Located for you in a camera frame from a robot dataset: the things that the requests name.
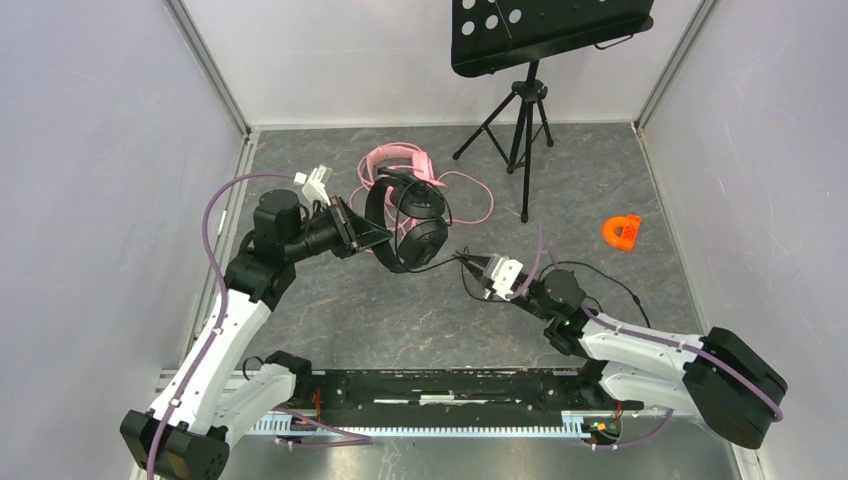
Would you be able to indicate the orange plastic block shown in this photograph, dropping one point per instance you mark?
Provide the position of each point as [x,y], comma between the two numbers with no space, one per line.
[621,232]

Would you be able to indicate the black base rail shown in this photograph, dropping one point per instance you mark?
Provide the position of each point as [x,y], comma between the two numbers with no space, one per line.
[491,397]

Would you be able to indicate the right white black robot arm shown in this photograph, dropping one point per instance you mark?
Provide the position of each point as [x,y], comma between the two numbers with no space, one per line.
[715,377]

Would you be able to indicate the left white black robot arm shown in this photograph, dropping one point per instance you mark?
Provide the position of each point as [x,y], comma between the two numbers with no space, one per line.
[190,428]

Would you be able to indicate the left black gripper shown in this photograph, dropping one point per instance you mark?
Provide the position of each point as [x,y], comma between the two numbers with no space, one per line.
[347,228]

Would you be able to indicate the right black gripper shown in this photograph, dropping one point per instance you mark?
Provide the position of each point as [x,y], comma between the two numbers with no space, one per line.
[478,273]

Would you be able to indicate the pink headphones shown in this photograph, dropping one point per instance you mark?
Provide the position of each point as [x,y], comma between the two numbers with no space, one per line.
[418,162]

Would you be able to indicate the black music stand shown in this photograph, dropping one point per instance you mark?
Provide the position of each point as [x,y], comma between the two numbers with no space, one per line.
[491,36]

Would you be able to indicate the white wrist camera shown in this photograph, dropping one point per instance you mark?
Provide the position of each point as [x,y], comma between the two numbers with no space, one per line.
[313,184]
[500,276]

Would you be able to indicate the black headphones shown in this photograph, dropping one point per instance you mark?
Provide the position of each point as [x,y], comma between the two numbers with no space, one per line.
[413,212]

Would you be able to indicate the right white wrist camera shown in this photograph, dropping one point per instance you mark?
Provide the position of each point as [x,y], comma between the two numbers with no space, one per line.
[500,276]

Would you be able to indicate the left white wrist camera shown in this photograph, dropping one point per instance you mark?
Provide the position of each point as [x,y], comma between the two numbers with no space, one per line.
[313,184]

